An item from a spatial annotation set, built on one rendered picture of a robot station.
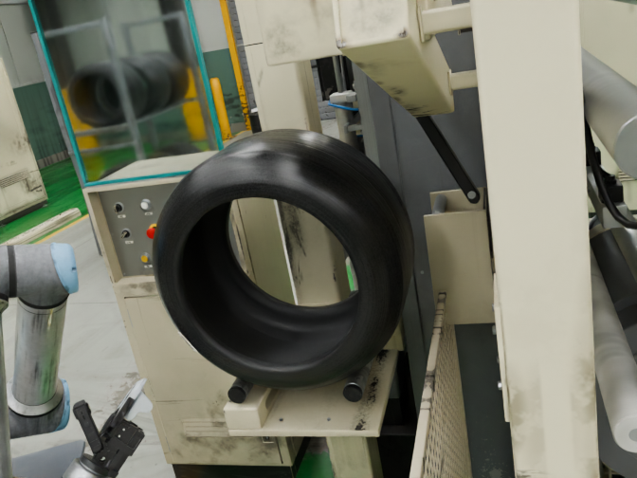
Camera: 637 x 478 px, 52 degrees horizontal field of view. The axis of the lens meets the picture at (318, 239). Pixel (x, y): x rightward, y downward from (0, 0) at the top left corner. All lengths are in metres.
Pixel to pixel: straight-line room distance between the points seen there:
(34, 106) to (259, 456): 10.52
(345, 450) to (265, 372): 0.65
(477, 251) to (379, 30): 0.87
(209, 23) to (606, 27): 7.99
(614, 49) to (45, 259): 3.83
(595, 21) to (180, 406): 3.39
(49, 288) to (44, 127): 11.19
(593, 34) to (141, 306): 3.30
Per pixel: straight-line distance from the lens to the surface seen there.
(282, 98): 1.66
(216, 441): 2.71
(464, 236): 1.60
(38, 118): 12.64
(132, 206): 2.41
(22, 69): 12.71
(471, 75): 1.39
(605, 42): 4.63
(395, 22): 0.85
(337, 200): 1.28
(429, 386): 1.29
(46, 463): 2.19
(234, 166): 1.33
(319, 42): 0.98
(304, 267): 1.78
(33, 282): 1.54
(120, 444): 1.53
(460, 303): 1.67
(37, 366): 1.81
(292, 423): 1.61
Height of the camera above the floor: 1.70
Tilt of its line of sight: 19 degrees down
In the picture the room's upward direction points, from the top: 11 degrees counter-clockwise
